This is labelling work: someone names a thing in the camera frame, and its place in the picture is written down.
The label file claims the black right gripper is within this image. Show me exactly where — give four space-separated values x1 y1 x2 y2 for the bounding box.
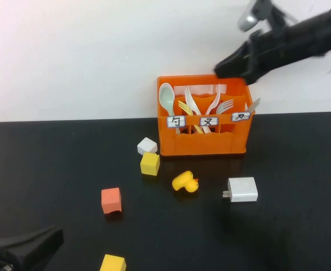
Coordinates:
214 22 295 85

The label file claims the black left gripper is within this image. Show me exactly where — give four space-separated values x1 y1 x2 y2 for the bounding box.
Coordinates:
0 225 65 271

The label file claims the white plastic fork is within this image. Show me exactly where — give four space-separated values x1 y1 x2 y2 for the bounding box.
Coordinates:
203 83 221 133

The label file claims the pink plastic fork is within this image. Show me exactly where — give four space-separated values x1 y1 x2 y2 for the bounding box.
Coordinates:
184 84 204 133

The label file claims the orange plastic cutlery holder crate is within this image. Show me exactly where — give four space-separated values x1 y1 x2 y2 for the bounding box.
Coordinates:
157 73 255 156

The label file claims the grey plastic knife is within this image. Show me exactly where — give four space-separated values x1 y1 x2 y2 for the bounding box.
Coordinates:
244 98 261 113

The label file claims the grey plastic fork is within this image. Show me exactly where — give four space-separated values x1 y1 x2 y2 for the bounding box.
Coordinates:
215 99 235 115

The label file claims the white label with knife character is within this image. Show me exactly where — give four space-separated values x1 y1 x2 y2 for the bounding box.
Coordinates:
231 112 251 122

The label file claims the white label with fork character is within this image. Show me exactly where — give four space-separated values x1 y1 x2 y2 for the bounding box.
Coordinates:
200 116 219 127

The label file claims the yellow plastic fork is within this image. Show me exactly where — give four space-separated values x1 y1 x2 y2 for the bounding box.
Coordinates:
178 100 205 134

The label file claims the yellow foam cube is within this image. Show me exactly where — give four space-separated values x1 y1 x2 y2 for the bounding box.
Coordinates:
140 152 161 176
99 253 127 271

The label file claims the pale green plastic spoon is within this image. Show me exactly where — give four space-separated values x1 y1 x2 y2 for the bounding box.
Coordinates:
158 83 182 135

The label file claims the white label with spoon character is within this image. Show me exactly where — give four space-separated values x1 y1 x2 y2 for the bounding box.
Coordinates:
167 115 186 128

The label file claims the orange foam cube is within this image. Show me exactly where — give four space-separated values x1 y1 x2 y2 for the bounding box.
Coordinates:
101 187 123 215

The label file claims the white charger plug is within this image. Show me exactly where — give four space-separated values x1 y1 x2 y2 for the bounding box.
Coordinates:
223 177 258 203

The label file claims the white foam cube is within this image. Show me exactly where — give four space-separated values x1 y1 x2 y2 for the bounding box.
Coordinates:
137 137 158 155

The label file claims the yellow rubber duck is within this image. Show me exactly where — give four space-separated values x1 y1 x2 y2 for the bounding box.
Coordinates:
171 170 199 194

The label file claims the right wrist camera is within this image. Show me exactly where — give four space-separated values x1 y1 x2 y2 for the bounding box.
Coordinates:
237 7 259 32

